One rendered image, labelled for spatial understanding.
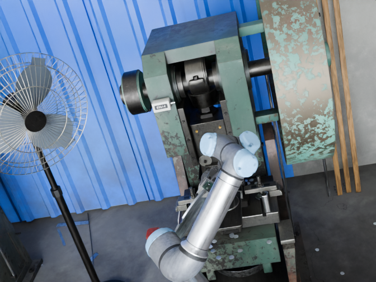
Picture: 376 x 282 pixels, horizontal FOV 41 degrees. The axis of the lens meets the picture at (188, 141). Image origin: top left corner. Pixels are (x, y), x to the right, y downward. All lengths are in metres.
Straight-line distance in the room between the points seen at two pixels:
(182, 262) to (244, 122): 0.72
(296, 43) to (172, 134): 0.68
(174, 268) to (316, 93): 0.73
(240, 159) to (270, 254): 0.91
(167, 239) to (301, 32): 0.80
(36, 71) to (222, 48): 0.86
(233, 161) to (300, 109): 0.36
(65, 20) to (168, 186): 1.38
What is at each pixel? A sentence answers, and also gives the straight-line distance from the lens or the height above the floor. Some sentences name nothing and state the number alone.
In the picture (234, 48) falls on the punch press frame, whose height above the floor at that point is 1.46.
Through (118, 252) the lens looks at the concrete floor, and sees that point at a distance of 3.49.
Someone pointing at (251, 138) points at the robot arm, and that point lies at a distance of 1.66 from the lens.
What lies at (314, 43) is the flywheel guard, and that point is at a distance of 1.70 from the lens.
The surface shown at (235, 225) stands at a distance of 2.13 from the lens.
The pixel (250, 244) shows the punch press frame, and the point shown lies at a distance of 2.27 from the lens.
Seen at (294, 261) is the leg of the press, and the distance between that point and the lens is 2.27.
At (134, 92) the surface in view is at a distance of 2.07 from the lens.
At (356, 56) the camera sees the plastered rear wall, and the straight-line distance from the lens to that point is 3.41.
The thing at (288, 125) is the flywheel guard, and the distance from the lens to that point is 1.76.
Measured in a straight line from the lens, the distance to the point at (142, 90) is 2.12.
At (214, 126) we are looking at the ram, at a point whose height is 1.14.
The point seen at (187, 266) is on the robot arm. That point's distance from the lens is 1.57.
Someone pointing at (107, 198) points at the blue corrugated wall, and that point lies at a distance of 3.88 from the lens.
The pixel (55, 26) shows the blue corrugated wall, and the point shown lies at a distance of 3.37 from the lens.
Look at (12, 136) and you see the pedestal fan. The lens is 2.33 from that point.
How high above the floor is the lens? 2.10
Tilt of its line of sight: 28 degrees down
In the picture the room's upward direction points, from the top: 15 degrees counter-clockwise
